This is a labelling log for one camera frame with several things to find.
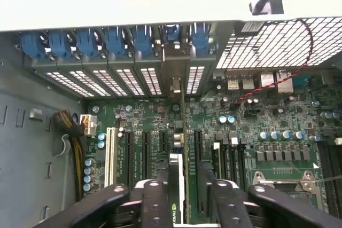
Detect white expansion slot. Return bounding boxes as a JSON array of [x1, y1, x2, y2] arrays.
[[105, 127, 119, 187]]

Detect white power connector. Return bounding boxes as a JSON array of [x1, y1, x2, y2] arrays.
[[79, 114, 97, 137]]

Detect yellow black power wires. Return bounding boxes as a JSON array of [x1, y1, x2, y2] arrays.
[[52, 109, 88, 203]]

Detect CPU socket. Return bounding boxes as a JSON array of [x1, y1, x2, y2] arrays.
[[251, 170, 325, 213]]

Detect blue card retention clip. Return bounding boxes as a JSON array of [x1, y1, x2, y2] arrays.
[[104, 27, 126, 57], [77, 29, 99, 58], [191, 23, 209, 54], [133, 26, 155, 55], [49, 30, 72, 58], [163, 24, 182, 43], [20, 32, 46, 59]]

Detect open black PC case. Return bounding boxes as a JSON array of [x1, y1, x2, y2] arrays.
[[0, 17, 342, 213]]

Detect green Dell motherboard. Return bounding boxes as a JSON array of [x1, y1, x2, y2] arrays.
[[82, 97, 342, 218]]

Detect RAM slot with white latches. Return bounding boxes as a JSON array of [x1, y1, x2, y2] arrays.
[[316, 142, 336, 205], [231, 137, 240, 189], [213, 141, 223, 189]]

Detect perforated metal slot cover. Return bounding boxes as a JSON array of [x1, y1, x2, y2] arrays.
[[133, 53, 164, 97], [56, 56, 113, 98], [108, 53, 146, 97], [81, 54, 129, 97], [23, 56, 96, 98], [186, 51, 217, 95]]

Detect black RAM slot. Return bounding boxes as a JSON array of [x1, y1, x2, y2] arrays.
[[223, 142, 231, 188], [240, 137, 249, 190], [328, 137, 342, 199]]

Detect grey power supply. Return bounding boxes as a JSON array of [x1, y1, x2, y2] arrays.
[[0, 89, 83, 228]]

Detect short black expansion slot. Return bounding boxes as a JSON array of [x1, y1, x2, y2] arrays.
[[159, 131, 168, 153]]

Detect long black expansion slot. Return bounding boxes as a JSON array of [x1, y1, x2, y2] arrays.
[[125, 130, 135, 188], [142, 131, 152, 183], [194, 129, 204, 213]]

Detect RAM stick with white label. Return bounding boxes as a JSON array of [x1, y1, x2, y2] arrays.
[[216, 146, 223, 188]]

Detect thin locking lever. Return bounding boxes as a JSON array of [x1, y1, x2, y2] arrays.
[[315, 175, 342, 185]]

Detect red black twisted wire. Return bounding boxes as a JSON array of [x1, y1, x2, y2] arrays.
[[231, 19, 314, 106]]

